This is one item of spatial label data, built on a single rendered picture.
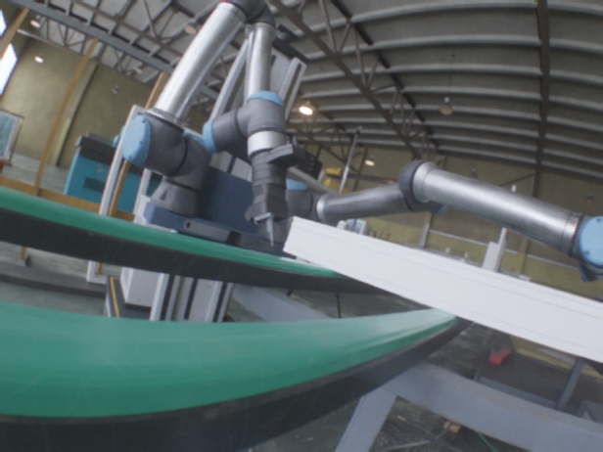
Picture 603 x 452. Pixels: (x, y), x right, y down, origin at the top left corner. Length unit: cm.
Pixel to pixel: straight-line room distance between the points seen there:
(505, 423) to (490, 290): 20
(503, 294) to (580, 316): 12
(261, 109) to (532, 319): 64
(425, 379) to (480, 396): 5
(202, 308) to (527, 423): 136
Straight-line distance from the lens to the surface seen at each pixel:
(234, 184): 128
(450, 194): 75
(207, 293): 144
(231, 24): 107
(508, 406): 28
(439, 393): 28
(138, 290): 146
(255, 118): 68
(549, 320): 43
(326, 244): 52
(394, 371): 22
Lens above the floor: 91
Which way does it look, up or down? 1 degrees up
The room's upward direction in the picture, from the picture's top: 18 degrees clockwise
